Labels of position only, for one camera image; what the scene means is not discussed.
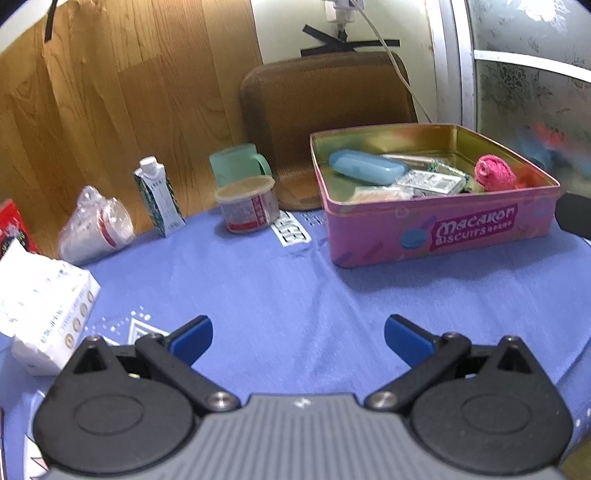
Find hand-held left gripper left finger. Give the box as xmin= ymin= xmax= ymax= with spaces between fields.
xmin=71 ymin=315 xmax=241 ymax=412

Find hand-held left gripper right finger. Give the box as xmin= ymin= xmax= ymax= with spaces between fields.
xmin=365 ymin=314 xmax=539 ymax=412

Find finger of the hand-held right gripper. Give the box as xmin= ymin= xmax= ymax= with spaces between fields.
xmin=554 ymin=193 xmax=591 ymax=241

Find pink towel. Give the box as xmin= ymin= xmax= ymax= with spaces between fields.
xmin=473 ymin=154 xmax=515 ymax=192

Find pink biscuit tin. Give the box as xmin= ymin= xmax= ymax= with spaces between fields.
xmin=309 ymin=124 xmax=561 ymax=269

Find bag of cotton swabs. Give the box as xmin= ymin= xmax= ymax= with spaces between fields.
xmin=348 ymin=185 xmax=414 ymax=204

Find green patterned box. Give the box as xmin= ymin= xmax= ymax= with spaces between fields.
xmin=394 ymin=161 xmax=468 ymax=197

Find light blue plastic case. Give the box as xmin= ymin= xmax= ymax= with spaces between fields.
xmin=329 ymin=148 xmax=407 ymax=186

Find blue printed tablecloth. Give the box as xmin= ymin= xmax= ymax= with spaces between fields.
xmin=0 ymin=208 xmax=591 ymax=480

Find frosted patterned door glass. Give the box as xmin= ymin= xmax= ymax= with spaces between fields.
xmin=466 ymin=0 xmax=591 ymax=185

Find round lidded container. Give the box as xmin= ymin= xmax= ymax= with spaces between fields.
xmin=215 ymin=175 xmax=280 ymax=234

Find green white drink carton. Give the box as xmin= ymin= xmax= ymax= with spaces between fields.
xmin=133 ymin=157 xmax=187 ymax=238

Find plastic bag of cups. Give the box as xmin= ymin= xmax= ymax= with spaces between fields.
xmin=58 ymin=185 xmax=137 ymax=266

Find white tissue pack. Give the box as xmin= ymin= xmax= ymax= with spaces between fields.
xmin=0 ymin=240 xmax=101 ymax=377

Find green plastic mug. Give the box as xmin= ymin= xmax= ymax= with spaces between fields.
xmin=209 ymin=143 xmax=273 ymax=188

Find red cardboard box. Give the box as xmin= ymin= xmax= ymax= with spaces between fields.
xmin=0 ymin=198 xmax=42 ymax=259

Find black tape strip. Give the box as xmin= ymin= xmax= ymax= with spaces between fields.
xmin=44 ymin=0 xmax=60 ymax=43
xmin=302 ymin=25 xmax=349 ymax=52
xmin=300 ymin=39 xmax=402 ymax=58

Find grey sliding door frame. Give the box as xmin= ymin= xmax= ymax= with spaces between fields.
xmin=425 ymin=0 xmax=591 ymax=134

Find white charger cable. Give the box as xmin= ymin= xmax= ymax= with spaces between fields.
xmin=351 ymin=0 xmax=435 ymax=124

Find white wall charger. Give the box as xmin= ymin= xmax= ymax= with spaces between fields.
xmin=321 ymin=0 xmax=368 ymax=24

